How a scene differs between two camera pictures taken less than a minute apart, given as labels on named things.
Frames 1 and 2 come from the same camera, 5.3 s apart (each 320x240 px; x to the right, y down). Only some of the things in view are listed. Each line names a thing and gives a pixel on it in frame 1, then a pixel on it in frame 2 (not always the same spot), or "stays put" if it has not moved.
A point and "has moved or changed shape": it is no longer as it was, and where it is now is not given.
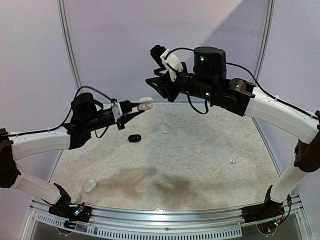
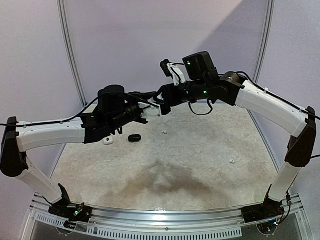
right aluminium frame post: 269,19 stays put
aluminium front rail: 126,216 stays put
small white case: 146,103 has moved or changed shape
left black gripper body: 121,121 -> 132,96
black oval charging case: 134,138 stays put
